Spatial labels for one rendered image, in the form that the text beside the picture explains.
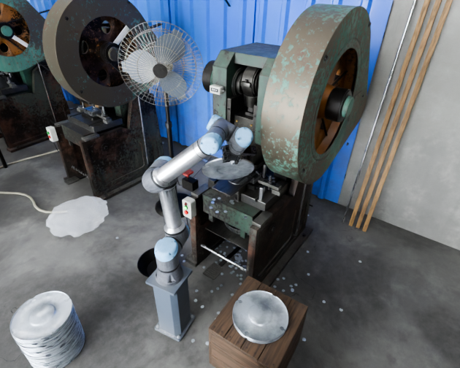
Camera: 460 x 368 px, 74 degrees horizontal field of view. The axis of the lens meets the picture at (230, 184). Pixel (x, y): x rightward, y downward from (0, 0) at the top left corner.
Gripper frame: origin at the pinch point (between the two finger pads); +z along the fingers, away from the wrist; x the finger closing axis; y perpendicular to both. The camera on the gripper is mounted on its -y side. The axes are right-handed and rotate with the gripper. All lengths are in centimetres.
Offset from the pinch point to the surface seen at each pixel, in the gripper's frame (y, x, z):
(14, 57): 168, -191, 188
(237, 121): -11.0, -25.6, 12.2
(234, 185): -6.4, 8.6, 28.3
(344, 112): -49, -8, -31
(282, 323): -14, 86, 10
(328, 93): -43, -18, -31
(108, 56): 61, -109, 70
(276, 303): -15, 77, 18
